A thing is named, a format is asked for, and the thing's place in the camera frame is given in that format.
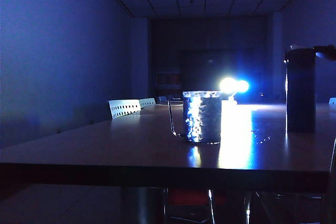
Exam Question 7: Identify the black thermos cup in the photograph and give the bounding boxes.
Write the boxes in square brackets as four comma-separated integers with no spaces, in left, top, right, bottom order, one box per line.
[283,44,336,133]

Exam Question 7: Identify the dark shelf cabinet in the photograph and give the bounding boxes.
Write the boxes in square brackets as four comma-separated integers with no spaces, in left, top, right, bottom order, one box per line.
[153,66,182,90]

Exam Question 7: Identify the white perforated chair back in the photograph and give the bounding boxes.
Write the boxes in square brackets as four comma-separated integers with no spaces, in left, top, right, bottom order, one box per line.
[108,99,142,120]

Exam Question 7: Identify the bright desk lamp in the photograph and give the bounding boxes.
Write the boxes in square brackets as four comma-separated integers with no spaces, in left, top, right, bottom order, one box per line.
[219,77,250,104]

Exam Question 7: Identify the red chair with chrome legs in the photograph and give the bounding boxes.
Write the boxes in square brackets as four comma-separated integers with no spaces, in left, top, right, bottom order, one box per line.
[167,188,253,224]

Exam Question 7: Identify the metal table leg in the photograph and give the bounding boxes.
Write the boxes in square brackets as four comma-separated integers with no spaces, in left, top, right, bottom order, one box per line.
[120,187,169,224]

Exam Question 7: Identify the clear glass mug with handle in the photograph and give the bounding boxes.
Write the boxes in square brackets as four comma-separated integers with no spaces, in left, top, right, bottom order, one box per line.
[167,90,223,145]

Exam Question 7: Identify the dark wall screen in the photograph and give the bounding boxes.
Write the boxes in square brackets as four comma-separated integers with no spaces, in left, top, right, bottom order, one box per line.
[181,49,263,96]

